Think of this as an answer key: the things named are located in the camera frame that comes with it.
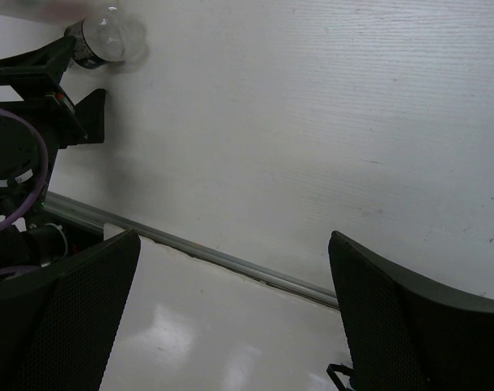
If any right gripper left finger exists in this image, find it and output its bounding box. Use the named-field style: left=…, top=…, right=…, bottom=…
left=0, top=230, right=141, bottom=390

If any black label plastic bottle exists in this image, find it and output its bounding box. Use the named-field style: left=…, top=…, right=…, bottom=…
left=64, top=2, right=146, bottom=70

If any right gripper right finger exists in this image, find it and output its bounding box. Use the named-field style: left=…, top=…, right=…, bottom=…
left=329, top=231, right=494, bottom=390

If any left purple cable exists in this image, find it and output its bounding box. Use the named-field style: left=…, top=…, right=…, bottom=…
left=0, top=103, right=50, bottom=284

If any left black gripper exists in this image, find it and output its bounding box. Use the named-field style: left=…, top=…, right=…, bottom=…
left=0, top=37, right=107, bottom=187

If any white octagonal plastic bin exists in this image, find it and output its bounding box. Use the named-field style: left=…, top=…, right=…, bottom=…
left=0, top=0, right=121, bottom=24

